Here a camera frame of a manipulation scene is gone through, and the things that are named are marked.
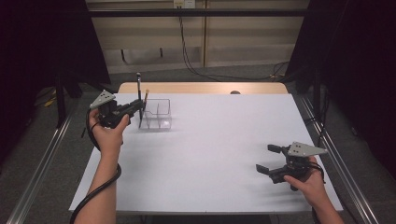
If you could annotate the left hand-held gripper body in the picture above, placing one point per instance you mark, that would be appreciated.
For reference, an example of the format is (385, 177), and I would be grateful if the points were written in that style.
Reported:
(104, 98)

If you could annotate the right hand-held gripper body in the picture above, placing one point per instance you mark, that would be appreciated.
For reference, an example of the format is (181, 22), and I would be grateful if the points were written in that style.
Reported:
(303, 150)

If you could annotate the makeup brush with orange ferrule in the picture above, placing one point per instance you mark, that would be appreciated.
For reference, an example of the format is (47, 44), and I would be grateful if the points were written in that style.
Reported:
(146, 95)

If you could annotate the makeup brush with silver ferrule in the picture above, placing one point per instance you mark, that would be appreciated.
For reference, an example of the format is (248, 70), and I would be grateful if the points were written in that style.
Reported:
(138, 87)

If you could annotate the clear acrylic organizer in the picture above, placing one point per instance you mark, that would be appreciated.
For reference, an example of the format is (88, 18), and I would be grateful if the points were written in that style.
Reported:
(162, 118)

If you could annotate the person's left hand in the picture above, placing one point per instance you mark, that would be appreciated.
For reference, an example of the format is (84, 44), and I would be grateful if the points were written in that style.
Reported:
(109, 140)

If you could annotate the person's right hand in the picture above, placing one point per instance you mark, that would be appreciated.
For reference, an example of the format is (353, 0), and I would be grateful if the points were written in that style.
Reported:
(311, 189)

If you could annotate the small black stick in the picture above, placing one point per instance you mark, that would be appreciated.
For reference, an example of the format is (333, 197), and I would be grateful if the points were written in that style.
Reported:
(83, 132)

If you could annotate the small yellow object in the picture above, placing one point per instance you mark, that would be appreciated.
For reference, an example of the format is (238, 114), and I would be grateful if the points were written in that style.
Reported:
(49, 102)

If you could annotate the white table cover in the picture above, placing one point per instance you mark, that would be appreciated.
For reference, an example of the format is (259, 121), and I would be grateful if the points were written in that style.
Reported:
(199, 171)

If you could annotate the black curtain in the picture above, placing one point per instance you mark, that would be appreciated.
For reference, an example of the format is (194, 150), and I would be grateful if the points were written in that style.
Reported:
(37, 46)
(358, 62)

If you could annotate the vertical wooden strip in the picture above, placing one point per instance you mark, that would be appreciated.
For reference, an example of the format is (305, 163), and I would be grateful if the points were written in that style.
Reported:
(205, 37)

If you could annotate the black stand post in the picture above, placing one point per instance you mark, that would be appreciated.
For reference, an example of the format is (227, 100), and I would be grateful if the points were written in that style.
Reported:
(60, 102)

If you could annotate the small black bracket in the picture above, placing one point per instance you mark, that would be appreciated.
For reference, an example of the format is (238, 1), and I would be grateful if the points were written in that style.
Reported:
(123, 56)
(161, 53)

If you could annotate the metal floor rail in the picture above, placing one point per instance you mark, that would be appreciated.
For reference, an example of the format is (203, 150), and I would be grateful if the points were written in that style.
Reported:
(38, 174)
(350, 183)

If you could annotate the white wall socket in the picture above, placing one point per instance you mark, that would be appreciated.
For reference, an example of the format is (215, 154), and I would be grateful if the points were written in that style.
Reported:
(179, 3)
(190, 3)

